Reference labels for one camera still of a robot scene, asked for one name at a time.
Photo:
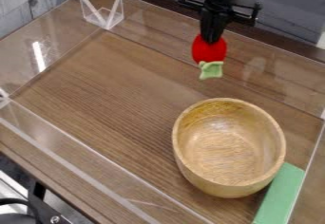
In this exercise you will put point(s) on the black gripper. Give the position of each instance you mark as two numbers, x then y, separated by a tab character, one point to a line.
218	13

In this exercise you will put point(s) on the red plush strawberry toy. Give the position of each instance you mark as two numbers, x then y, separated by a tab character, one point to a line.
208	56

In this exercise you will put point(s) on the wooden bowl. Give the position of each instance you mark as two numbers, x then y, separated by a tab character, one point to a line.
229	147

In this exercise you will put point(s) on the green foam block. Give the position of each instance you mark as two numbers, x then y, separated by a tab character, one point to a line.
279	196

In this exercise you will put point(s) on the clear acrylic corner bracket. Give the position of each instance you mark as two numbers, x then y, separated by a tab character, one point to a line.
104	18

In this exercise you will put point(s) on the clear acrylic enclosure wall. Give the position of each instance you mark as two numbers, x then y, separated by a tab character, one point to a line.
89	98

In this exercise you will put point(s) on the black table leg bracket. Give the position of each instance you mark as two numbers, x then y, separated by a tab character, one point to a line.
47	214

